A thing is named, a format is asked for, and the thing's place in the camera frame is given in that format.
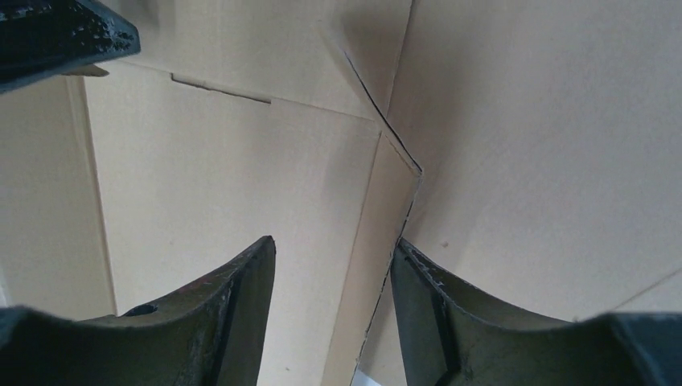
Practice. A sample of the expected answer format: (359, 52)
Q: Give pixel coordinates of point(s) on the large cardboard box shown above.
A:
(237, 119)

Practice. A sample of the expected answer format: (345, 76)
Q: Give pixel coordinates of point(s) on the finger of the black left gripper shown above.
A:
(41, 39)

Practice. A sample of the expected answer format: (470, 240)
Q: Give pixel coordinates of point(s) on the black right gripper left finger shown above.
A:
(210, 331)

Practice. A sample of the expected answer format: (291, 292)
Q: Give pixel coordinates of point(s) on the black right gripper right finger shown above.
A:
(453, 333)

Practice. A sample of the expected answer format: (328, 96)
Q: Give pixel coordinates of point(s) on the flat cardboard blank underneath left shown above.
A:
(543, 144)

